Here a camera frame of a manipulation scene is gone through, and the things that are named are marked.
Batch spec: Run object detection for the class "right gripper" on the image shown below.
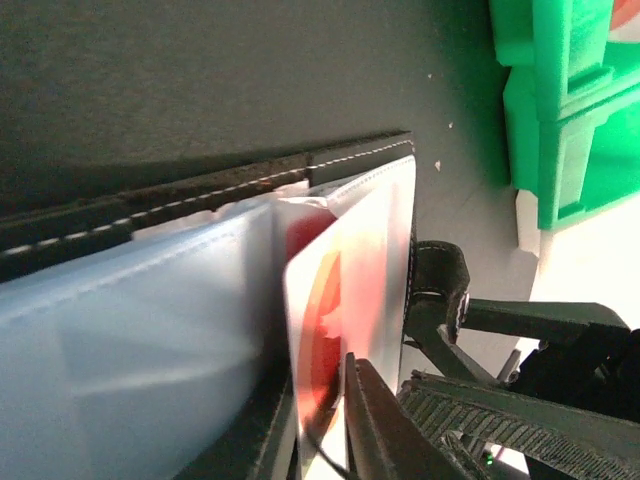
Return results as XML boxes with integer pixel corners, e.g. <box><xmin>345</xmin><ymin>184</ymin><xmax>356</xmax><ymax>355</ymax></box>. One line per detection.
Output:
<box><xmin>397</xmin><ymin>297</ymin><xmax>639</xmax><ymax>479</ymax></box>

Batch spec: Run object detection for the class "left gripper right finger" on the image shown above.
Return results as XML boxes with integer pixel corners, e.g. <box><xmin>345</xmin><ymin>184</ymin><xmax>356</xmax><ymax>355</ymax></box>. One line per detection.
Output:
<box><xmin>344</xmin><ymin>353</ymin><xmax>480</xmax><ymax>479</ymax></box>

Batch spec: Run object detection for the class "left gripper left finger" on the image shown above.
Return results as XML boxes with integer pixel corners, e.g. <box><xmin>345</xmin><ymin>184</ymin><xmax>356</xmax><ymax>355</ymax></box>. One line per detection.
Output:
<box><xmin>176</xmin><ymin>369</ymin><xmax>296</xmax><ymax>479</ymax></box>

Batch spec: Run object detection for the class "black leather card holder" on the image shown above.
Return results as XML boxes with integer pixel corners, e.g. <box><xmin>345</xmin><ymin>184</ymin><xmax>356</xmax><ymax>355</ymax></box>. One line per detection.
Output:
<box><xmin>0</xmin><ymin>130</ymin><xmax>472</xmax><ymax>480</ymax></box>

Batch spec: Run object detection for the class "red white card stack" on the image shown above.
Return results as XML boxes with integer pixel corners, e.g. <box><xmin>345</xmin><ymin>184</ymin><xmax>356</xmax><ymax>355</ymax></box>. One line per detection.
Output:
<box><xmin>608</xmin><ymin>0</ymin><xmax>640</xmax><ymax>43</ymax></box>

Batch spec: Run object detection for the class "white bin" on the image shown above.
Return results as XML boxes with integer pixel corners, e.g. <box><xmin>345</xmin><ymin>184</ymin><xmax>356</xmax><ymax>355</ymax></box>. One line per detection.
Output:
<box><xmin>515</xmin><ymin>191</ymin><xmax>639</xmax><ymax>327</ymax></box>

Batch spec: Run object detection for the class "green bin middle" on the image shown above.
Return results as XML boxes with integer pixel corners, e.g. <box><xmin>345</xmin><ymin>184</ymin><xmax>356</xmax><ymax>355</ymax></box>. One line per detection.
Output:
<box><xmin>503</xmin><ymin>68</ymin><xmax>639</xmax><ymax>231</ymax></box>

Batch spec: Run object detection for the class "green bin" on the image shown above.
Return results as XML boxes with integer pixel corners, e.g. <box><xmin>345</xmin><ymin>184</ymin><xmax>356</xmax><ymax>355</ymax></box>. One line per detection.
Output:
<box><xmin>503</xmin><ymin>68</ymin><xmax>639</xmax><ymax>231</ymax></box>
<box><xmin>489</xmin><ymin>0</ymin><xmax>639</xmax><ymax>121</ymax></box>

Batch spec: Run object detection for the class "green bin left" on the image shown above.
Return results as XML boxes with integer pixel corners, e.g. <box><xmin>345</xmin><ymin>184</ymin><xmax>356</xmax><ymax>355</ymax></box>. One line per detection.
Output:
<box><xmin>489</xmin><ymin>0</ymin><xmax>639</xmax><ymax>121</ymax></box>

